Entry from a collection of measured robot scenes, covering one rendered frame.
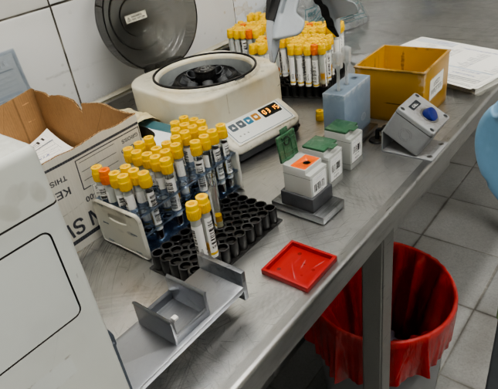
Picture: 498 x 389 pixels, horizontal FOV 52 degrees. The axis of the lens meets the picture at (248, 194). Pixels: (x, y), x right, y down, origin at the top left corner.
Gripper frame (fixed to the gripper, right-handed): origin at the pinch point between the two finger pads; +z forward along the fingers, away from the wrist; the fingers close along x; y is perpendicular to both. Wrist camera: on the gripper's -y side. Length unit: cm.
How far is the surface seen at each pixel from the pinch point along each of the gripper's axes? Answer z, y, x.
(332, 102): 10.2, 0.5, 6.0
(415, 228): 103, -34, 102
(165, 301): 16.0, 11.4, -37.8
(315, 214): 18.2, 11.6, -12.7
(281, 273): 19.7, 14.9, -23.5
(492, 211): 102, -15, 130
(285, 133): 8.0, 5.5, -11.1
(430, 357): 69, 16, 18
